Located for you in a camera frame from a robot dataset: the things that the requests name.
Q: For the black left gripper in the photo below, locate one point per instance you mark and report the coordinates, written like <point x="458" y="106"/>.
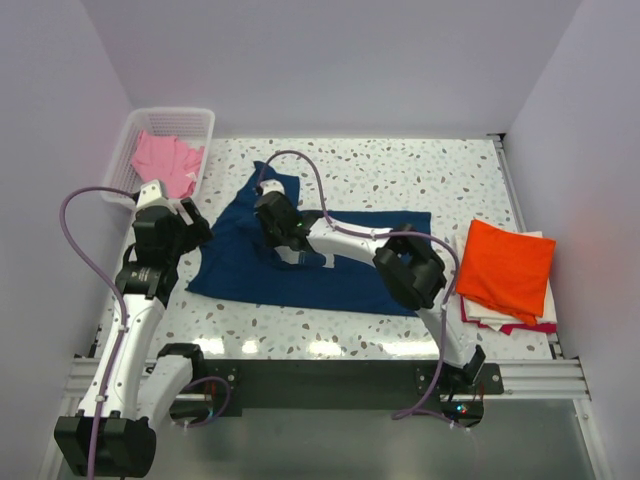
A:
<point x="197" y="232"/>

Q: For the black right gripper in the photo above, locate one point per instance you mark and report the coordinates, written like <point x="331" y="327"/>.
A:
<point x="271" y="241"/>

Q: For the navy blue printed t-shirt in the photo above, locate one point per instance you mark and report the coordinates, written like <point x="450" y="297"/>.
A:
<point x="238" y="265"/>

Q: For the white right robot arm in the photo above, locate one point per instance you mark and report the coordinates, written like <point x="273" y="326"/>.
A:
<point x="410" y="269"/>

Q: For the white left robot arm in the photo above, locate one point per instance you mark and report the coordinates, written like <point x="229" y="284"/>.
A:
<point x="113" y="432"/>

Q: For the pink t-shirt in basket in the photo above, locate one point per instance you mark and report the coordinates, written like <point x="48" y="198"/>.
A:
<point x="170" y="160"/>

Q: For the white plastic basket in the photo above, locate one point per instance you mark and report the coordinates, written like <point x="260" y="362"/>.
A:
<point x="192" y="125"/>

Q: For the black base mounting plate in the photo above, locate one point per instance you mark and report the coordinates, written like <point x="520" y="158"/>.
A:
<point x="305" y="384"/>

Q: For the orange folded t-shirt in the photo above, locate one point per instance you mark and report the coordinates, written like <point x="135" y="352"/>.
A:
<point x="505" y="267"/>

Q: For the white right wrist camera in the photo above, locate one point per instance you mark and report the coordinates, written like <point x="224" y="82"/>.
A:
<point x="270" y="186"/>

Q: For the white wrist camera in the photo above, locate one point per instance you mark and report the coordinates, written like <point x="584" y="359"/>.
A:
<point x="152" y="197"/>
<point x="270" y="186"/>

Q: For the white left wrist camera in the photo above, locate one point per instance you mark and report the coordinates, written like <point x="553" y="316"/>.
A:
<point x="152" y="197"/>

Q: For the aluminium frame rail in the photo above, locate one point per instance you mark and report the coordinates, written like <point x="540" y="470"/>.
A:
<point x="555" y="379"/>

